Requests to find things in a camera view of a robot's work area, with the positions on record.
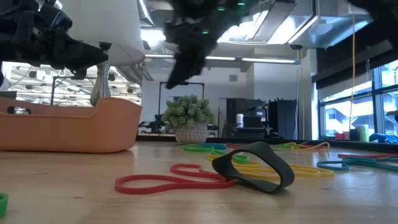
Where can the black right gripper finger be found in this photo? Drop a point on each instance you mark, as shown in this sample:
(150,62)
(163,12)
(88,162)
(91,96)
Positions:
(183,73)

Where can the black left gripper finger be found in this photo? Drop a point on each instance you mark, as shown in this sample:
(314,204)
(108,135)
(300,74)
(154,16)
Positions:
(77,56)
(80,74)

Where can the green rubber band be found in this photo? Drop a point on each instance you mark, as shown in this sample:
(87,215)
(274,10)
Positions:
(3,202)
(284,145)
(192,148)
(241,159)

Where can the colourful rubber bands bundle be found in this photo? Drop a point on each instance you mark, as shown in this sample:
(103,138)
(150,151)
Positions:
(217,145)

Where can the long yellow rubber band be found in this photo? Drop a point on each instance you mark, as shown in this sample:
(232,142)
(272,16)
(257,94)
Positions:
(311,171)

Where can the teal blue rubber band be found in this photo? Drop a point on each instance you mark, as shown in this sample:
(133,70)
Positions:
(367,159)
(334,169)

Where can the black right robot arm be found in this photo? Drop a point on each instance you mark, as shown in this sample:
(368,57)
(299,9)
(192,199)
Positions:
(382,18)

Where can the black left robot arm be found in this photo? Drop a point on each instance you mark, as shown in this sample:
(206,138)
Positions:
(12,3)

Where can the orange plastic bin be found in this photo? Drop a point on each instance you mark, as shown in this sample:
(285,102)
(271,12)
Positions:
(62,130)

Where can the wide black rubber band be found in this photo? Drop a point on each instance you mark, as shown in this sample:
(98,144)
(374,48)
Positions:
(222,168)

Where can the long red rubber band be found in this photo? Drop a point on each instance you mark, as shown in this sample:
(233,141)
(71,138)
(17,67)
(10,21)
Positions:
(117,185)

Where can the potted green succulent plant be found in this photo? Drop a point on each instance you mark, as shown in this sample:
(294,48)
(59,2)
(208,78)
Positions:
(188,112)

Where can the black background robot equipment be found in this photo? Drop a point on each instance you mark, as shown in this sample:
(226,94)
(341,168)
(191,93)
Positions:
(155,124)

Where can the white canister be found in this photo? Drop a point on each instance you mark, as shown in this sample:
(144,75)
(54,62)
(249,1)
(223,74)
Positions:
(239,120)

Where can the black equipment cabinet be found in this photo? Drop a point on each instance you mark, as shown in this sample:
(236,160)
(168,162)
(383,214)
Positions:
(248,107)

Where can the long ceiling light bar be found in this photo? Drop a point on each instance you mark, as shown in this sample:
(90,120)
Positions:
(267,60)

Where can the black upright panel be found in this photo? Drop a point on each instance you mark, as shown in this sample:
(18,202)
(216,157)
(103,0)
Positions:
(283,119)

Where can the black computer mouse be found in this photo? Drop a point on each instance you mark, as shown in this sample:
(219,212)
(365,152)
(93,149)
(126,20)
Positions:
(275,135)

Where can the red cup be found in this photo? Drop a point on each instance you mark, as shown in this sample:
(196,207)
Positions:
(339,136)

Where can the pale green roll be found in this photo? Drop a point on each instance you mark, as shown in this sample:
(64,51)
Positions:
(362,133)

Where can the dark framed window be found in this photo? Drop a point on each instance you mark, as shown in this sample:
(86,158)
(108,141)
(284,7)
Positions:
(377,102)

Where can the blue bundle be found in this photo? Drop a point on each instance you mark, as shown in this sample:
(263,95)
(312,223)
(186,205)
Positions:
(377,137)

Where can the black metal frame stand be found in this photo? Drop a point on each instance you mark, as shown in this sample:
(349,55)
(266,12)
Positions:
(159,102)

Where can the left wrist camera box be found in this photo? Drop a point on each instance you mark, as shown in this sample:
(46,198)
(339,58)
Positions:
(59,19)

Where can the grey wall vent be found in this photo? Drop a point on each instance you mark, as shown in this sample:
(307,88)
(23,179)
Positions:
(233,78)

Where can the dome security camera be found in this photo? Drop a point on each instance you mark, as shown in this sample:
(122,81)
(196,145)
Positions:
(296,47)

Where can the silver ceiling duct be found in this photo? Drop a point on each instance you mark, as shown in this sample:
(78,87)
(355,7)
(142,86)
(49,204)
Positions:
(326,31)

